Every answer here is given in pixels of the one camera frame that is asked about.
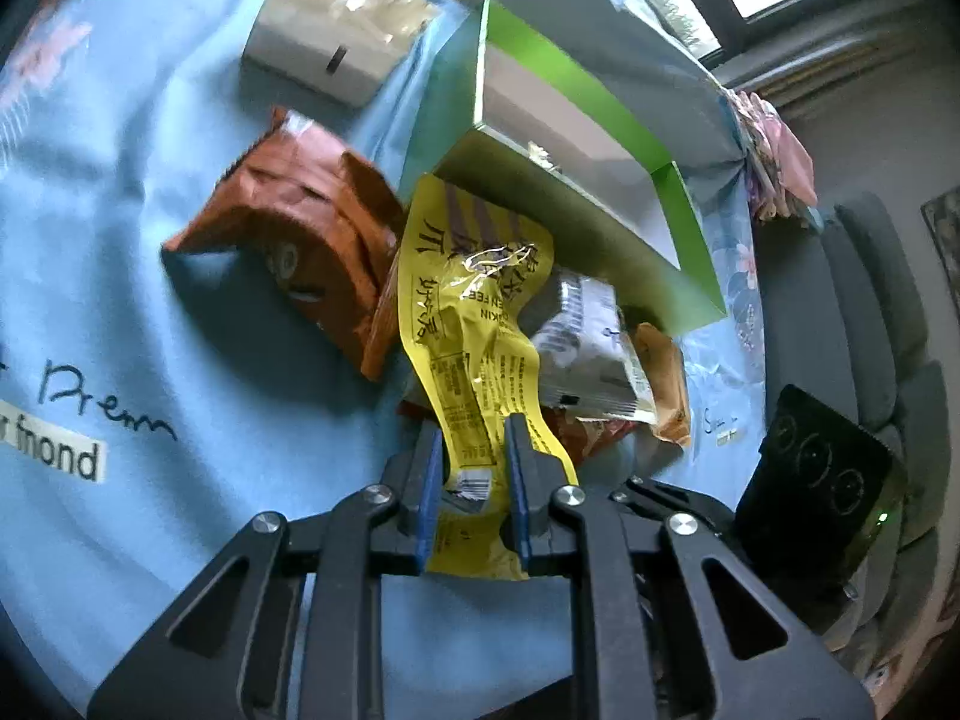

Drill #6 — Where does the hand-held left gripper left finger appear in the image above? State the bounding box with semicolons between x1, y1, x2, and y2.
86;424;447;720

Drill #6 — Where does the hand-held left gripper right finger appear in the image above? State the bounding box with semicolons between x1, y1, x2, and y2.
502;412;878;720

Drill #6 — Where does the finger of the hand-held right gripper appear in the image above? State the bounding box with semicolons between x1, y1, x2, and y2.
611;474;740;541

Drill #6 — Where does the tan snack packet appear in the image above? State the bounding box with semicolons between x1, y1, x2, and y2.
634;322;692;449

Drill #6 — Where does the white grey snack packet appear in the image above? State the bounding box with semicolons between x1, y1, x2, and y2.
529;274;659;425

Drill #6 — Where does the yellow snack packet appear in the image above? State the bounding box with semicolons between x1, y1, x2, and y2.
397;174;580;582

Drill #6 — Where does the green cardboard box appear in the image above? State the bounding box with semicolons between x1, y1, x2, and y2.
409;0;728;335

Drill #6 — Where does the orange brown snack packet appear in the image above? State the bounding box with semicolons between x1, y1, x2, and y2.
161;106;410;383

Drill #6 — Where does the grey sofa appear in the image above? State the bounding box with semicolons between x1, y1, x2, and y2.
754;191;950;698

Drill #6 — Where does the stack of folded pink cloths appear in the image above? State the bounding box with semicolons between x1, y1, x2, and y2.
724;88;822;230

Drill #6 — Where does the blue floral bedsheet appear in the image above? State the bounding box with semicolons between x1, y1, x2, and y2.
0;0;766;720

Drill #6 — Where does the white tissue box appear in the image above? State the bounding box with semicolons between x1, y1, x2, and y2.
240;0;470;107

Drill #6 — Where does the framed wall picture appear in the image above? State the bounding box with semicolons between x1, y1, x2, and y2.
921;187;960;293

